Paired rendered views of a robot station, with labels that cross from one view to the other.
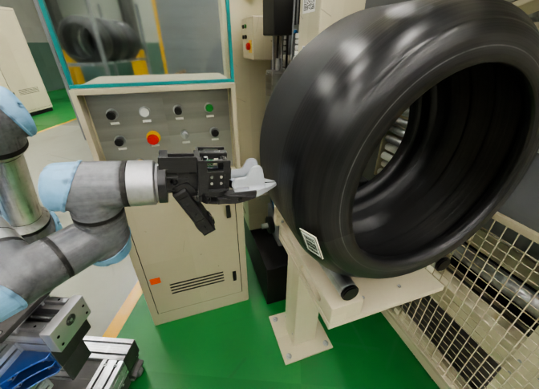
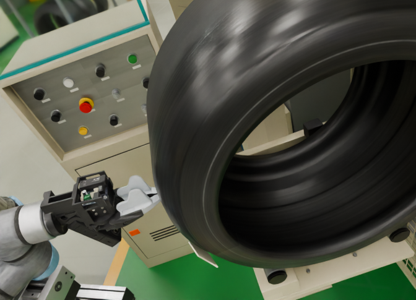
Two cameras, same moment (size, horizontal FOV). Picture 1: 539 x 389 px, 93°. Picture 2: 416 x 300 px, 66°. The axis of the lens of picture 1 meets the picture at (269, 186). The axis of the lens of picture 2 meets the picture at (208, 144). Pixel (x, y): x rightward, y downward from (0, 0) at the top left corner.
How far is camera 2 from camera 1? 34 cm
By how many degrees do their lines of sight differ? 20
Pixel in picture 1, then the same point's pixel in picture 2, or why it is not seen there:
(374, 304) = (320, 278)
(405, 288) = (362, 257)
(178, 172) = (63, 211)
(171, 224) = not seen: hidden behind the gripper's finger
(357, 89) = (180, 138)
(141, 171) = (31, 219)
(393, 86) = (212, 133)
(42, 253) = not seen: outside the picture
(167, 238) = not seen: hidden behind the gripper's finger
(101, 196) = (7, 245)
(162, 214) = (119, 174)
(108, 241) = (32, 267)
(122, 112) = (48, 88)
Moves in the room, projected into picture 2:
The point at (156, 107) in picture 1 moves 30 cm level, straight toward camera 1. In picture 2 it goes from (78, 75) to (74, 119)
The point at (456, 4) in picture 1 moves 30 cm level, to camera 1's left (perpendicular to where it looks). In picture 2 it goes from (273, 20) to (51, 72)
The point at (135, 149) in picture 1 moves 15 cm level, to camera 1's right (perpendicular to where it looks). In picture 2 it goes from (73, 119) to (108, 113)
